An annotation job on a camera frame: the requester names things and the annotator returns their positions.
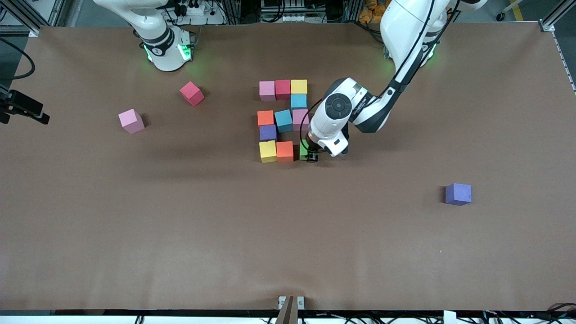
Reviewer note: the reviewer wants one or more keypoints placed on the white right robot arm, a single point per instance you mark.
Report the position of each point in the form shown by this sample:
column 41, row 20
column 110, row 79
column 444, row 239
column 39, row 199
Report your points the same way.
column 166, row 54

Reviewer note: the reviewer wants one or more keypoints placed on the tan camera post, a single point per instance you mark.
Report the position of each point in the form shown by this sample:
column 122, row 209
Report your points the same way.
column 288, row 315

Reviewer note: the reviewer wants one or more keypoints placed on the pink foam cube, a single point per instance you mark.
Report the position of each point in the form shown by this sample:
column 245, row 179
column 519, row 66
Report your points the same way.
column 267, row 90
column 298, row 118
column 131, row 121

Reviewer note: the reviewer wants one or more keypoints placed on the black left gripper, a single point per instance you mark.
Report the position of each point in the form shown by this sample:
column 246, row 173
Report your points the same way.
column 311, row 148

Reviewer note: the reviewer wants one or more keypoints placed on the small black caster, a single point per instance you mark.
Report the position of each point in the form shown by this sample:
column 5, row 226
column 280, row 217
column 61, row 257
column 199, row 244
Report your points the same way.
column 498, row 17

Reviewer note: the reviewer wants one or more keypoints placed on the orange snack bag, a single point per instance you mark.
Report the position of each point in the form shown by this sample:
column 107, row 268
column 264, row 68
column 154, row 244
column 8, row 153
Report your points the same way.
column 371, row 11

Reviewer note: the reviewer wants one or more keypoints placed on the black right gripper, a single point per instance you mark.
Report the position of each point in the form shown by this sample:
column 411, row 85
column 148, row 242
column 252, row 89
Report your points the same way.
column 26, row 103

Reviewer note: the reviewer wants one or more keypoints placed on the white metal bracket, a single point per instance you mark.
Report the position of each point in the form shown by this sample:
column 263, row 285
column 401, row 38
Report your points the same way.
column 301, row 303

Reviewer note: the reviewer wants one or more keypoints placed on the aluminium frame profile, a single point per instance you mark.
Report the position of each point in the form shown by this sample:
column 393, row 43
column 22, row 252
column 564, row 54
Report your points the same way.
column 551, row 22
column 31, row 28

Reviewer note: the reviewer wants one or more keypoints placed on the orange foam cube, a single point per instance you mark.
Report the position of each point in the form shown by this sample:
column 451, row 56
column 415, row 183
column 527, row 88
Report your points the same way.
column 265, row 118
column 285, row 150

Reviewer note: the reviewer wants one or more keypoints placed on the red foam cube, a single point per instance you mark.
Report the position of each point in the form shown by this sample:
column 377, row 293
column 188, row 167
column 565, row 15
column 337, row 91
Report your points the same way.
column 192, row 93
column 283, row 89

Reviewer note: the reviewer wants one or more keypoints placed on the yellow foam cube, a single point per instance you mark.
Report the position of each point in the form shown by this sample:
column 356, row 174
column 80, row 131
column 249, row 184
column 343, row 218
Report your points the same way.
column 299, row 86
column 268, row 151

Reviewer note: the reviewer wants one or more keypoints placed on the purple foam cube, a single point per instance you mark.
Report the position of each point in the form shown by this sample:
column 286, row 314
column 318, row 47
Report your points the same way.
column 458, row 194
column 268, row 132

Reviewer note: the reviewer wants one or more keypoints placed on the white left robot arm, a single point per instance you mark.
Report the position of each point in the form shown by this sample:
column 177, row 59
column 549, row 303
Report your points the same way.
column 328, row 126

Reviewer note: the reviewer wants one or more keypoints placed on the green foam cube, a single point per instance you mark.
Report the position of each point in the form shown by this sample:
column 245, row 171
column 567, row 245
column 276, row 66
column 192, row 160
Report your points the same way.
column 303, row 150

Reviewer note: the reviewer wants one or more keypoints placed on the cyan foam cube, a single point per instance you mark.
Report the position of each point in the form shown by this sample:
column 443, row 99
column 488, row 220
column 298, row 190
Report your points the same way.
column 283, row 120
column 299, row 101

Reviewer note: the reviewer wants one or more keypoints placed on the white power strip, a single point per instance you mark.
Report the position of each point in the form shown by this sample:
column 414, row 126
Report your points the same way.
column 196, row 10
column 294, row 18

